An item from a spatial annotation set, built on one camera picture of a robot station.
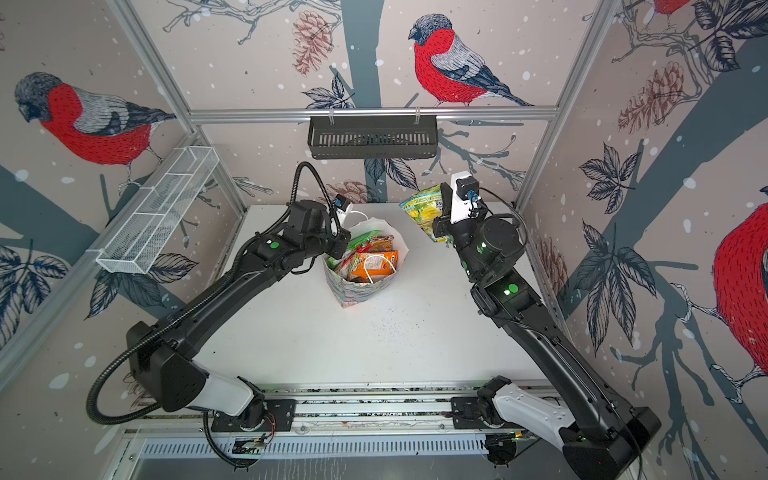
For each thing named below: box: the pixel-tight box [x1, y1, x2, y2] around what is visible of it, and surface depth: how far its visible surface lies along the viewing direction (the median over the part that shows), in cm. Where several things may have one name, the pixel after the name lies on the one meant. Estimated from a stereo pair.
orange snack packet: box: [351, 250, 399, 281], surface depth 85 cm
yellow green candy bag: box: [399, 184, 453, 247], surface depth 65 cm
